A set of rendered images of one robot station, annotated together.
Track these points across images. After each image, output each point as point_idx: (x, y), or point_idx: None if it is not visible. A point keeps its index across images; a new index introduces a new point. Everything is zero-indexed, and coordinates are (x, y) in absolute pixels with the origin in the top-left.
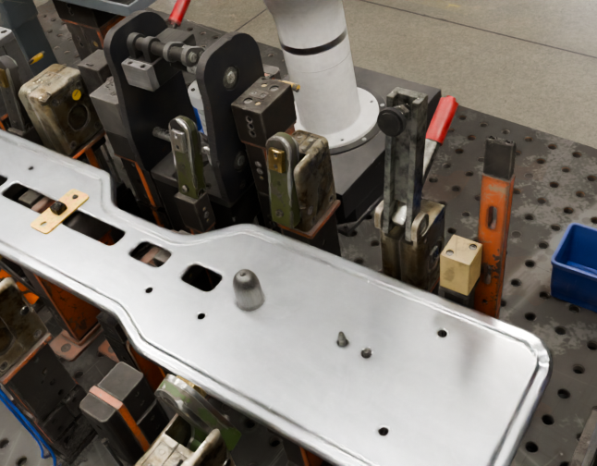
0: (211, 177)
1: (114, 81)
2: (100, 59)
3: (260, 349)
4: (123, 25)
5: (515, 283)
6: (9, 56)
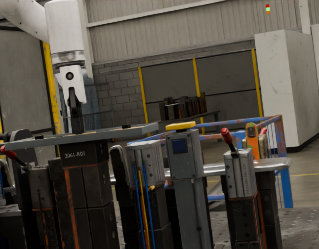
0: (5, 206)
1: (34, 150)
2: (57, 157)
3: None
4: (20, 129)
5: None
6: (111, 147)
